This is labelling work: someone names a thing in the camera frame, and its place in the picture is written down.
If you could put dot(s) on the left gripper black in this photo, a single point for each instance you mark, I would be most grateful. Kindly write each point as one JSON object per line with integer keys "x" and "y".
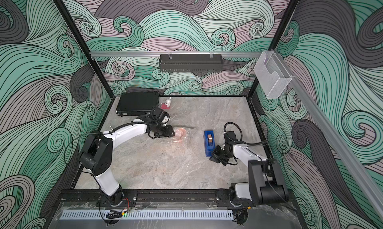
{"x": 169, "y": 132}

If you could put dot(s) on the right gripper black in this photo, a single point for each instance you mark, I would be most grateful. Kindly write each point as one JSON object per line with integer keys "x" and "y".
{"x": 216, "y": 157}

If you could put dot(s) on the blue tape dispenser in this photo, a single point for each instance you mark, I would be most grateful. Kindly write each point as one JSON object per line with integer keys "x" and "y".
{"x": 208, "y": 148}

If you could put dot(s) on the orange ceramic mug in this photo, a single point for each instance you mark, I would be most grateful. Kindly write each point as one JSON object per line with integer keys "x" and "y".
{"x": 180, "y": 134}

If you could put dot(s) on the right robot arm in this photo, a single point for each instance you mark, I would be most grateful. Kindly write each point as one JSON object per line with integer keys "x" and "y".
{"x": 265, "y": 185}

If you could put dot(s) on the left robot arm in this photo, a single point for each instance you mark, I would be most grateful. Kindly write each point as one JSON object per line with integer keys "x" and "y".
{"x": 97, "y": 152}

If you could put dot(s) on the clear tape roll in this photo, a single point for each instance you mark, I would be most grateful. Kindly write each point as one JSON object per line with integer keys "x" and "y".
{"x": 210, "y": 139}

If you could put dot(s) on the small pink white figurine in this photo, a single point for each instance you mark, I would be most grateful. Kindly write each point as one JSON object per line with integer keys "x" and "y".
{"x": 166, "y": 105}

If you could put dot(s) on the black hard case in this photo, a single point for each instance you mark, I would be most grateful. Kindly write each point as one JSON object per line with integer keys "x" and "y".
{"x": 137, "y": 103}

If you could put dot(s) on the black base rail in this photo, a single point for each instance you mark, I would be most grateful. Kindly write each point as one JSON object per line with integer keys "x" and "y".
{"x": 218, "y": 197}

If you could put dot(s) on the white slotted cable duct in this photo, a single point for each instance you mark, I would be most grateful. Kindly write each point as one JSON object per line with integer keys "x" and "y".
{"x": 150, "y": 214}

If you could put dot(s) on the black perforated wall shelf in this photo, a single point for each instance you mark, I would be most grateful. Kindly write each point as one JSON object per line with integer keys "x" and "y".
{"x": 199, "y": 63}

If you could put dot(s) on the clear acrylic wall bin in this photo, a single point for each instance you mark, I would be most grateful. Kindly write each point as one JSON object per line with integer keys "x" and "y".
{"x": 272, "y": 74}

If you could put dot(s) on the aluminium wall rail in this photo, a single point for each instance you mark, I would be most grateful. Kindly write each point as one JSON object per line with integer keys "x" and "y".
{"x": 229, "y": 54}

